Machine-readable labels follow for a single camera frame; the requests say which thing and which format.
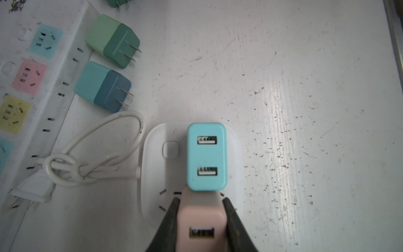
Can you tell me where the green charger right of strip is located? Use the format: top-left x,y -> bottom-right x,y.
107,0 -> 130,8

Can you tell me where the white square power strip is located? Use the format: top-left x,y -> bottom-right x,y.
137,122 -> 245,230

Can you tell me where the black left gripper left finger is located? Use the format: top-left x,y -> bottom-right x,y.
146,197 -> 181,252

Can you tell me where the white long power strip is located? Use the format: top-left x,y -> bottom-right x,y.
1,1 -> 99,252

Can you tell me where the light green charger near strip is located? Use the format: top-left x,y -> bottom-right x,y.
85,14 -> 142,69

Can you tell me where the pink charger plug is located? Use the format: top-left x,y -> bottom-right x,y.
175,186 -> 227,252

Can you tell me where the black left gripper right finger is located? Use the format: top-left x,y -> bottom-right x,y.
222,197 -> 258,252

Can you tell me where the white square strip cable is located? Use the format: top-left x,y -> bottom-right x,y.
9,110 -> 147,204

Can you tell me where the teal charger near strip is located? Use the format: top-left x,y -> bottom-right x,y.
73,61 -> 133,113

